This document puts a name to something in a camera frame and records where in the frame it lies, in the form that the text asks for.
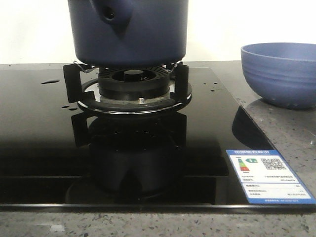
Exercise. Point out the black glass gas cooktop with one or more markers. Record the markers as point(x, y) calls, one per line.
point(54, 157)

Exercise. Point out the blue ceramic bowl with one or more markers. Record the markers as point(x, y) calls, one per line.
point(282, 73)

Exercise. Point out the black right gas burner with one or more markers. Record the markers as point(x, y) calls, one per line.
point(131, 84)

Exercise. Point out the black right pot support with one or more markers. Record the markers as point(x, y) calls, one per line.
point(87, 95)

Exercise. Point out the dark blue cooking pot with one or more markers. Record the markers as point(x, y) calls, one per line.
point(129, 33)

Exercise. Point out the blue energy label sticker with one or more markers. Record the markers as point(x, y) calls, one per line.
point(266, 178)

